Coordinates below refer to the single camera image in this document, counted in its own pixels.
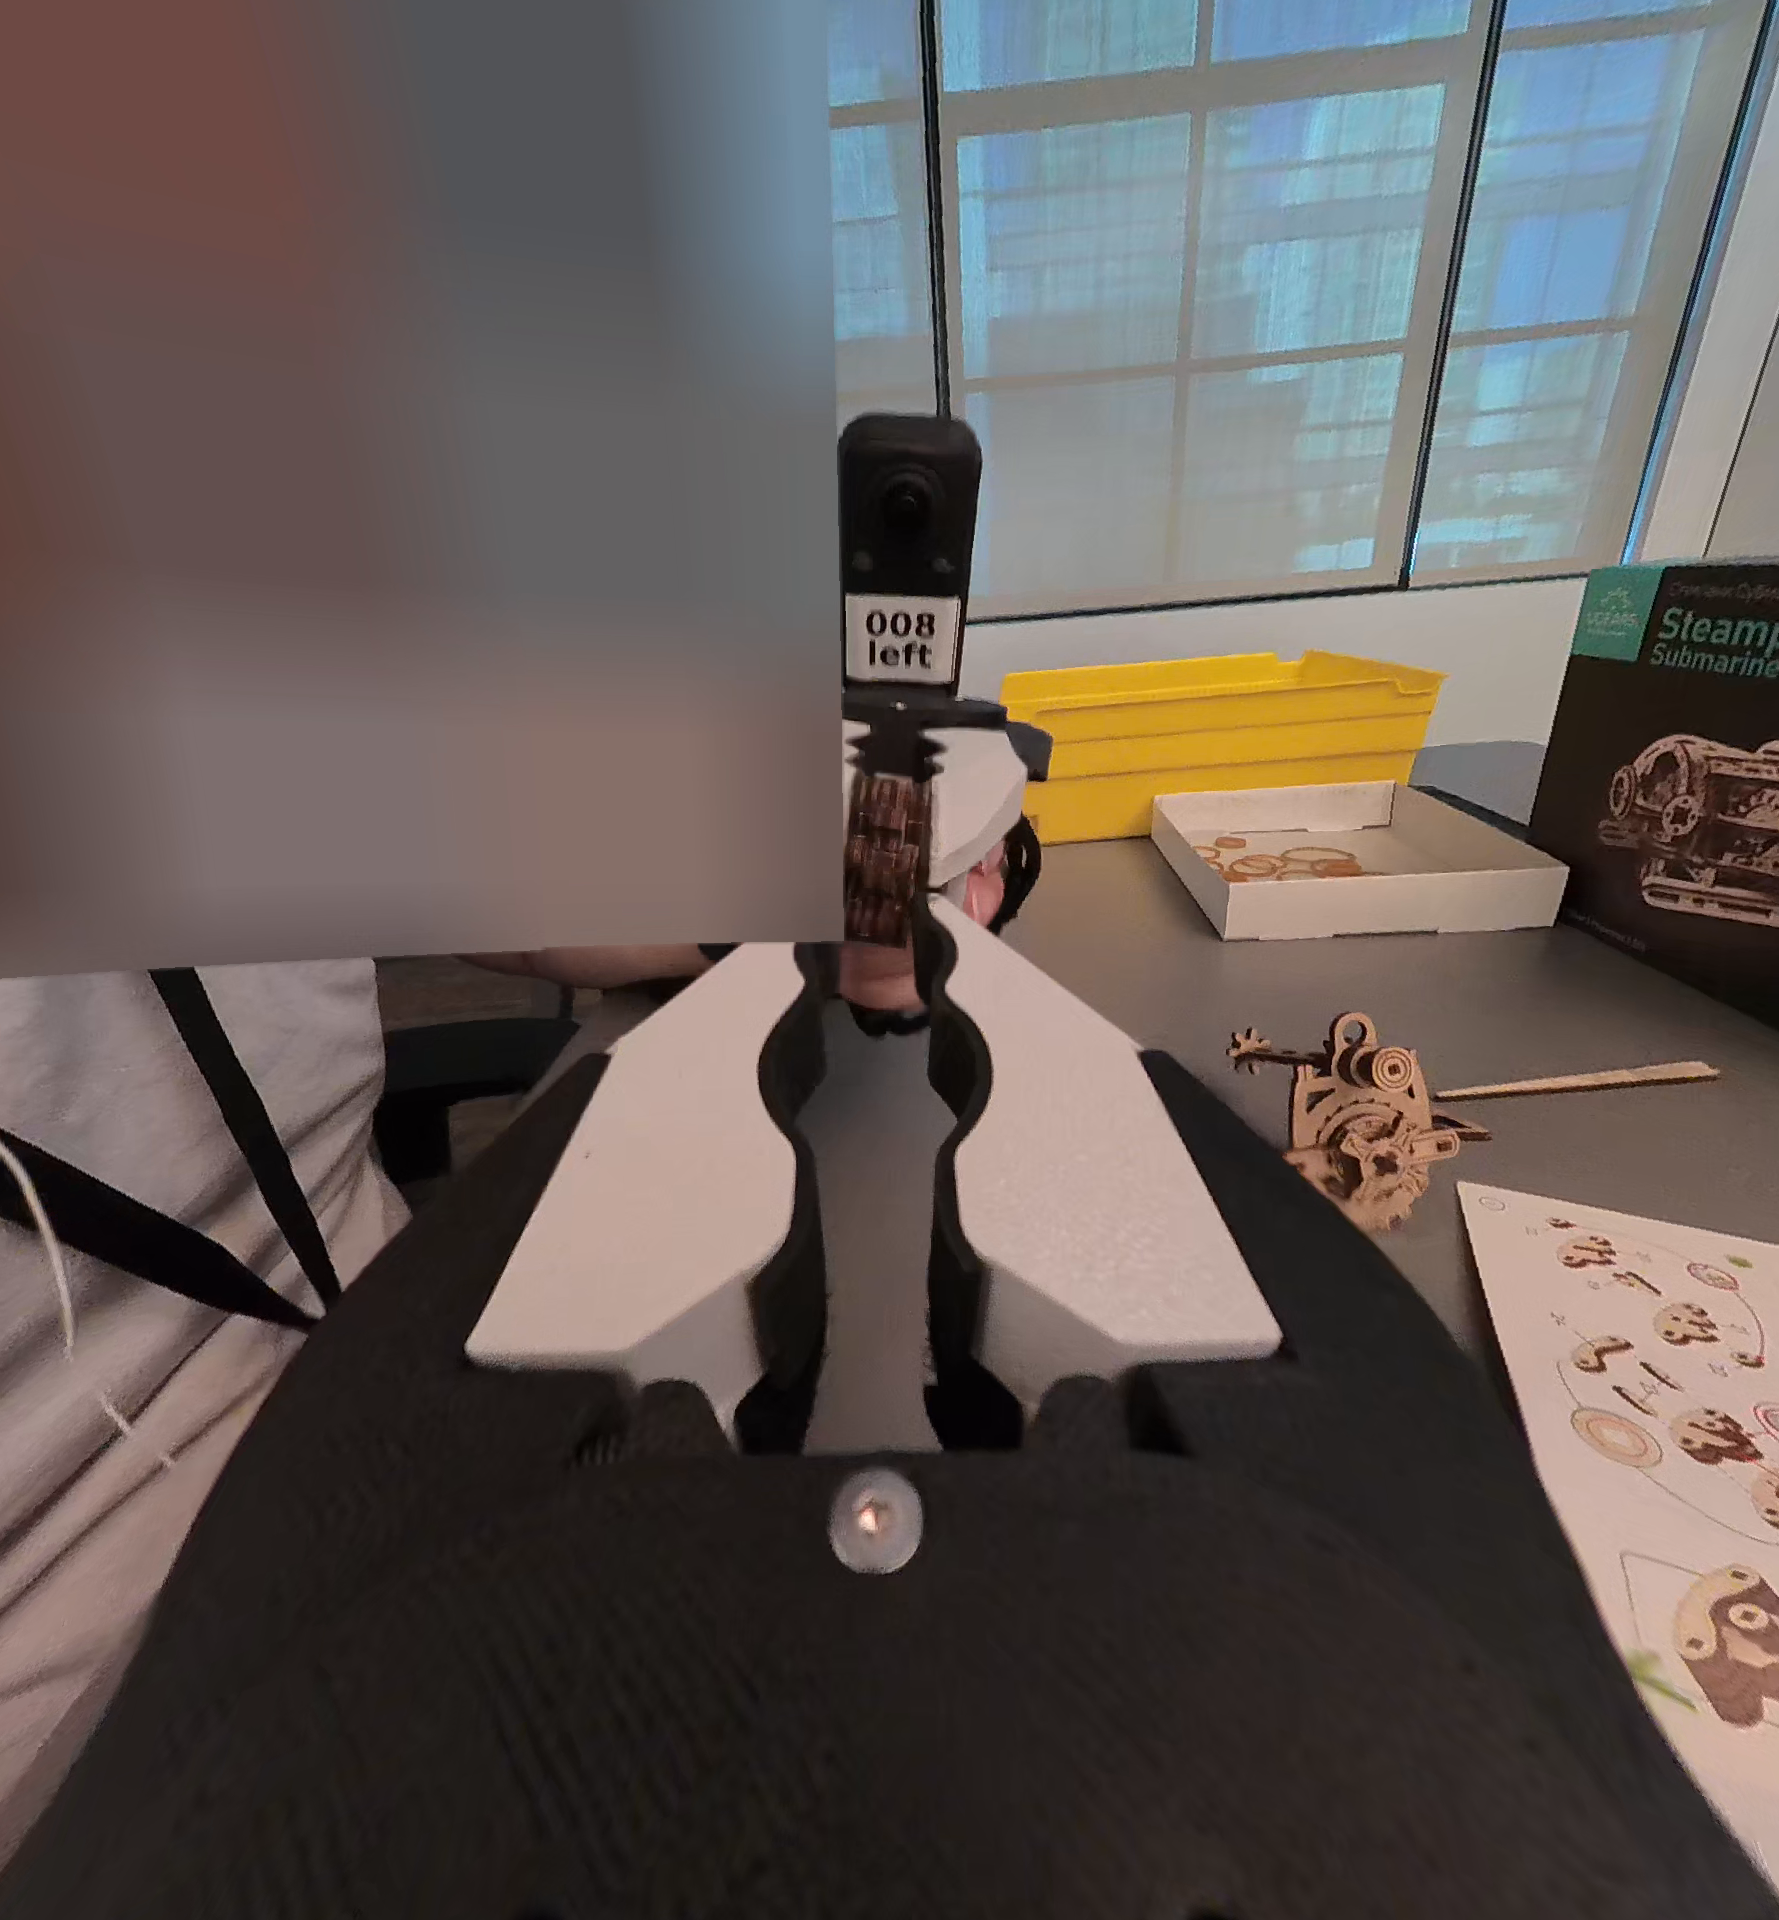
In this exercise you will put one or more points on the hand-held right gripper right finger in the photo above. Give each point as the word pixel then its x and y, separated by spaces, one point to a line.
pixel 1113 1185

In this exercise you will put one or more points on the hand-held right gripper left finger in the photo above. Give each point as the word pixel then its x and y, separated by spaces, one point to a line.
pixel 634 1185

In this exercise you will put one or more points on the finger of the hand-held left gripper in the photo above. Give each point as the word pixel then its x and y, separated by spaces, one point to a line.
pixel 975 803

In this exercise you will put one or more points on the person's left forearm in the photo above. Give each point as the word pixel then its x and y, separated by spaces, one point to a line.
pixel 590 963

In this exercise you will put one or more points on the wooden gear model assembly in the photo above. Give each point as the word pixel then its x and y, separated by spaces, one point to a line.
pixel 1362 1134

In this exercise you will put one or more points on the pile of wooden round parts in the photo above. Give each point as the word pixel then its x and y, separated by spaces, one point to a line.
pixel 1287 864

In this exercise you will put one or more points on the black model kit box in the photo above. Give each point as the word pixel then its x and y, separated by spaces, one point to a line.
pixel 1699 778

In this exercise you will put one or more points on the person's left hand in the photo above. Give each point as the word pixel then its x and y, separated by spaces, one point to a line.
pixel 891 982

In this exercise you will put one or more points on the black office chair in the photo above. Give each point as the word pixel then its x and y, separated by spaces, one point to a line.
pixel 477 1088

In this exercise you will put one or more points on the yellow plastic bin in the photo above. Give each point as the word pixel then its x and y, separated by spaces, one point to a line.
pixel 1221 735

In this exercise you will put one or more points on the white cardboard tray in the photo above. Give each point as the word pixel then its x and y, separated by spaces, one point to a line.
pixel 1369 885

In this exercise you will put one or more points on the large window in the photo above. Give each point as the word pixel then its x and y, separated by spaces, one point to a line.
pixel 1279 299

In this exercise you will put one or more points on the thin wooden stick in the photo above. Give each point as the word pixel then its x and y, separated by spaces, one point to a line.
pixel 1596 1076

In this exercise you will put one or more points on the illustrated assembly leaflet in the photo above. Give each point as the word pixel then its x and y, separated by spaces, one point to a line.
pixel 1699 1440

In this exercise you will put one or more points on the person's torso in white shirt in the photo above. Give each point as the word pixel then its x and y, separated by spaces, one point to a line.
pixel 19 1501

